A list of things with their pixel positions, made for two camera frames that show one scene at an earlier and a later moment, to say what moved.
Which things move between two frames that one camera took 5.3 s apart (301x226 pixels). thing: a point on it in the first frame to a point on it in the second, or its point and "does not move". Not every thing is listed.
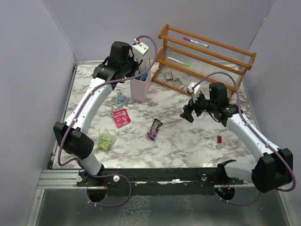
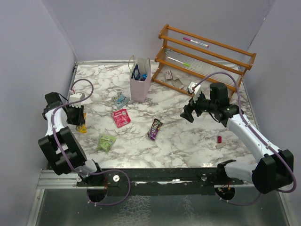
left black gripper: [136, 64] to [80, 119]
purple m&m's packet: [156, 124] does not move
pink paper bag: [139, 88] does not move
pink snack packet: [121, 117] does not move
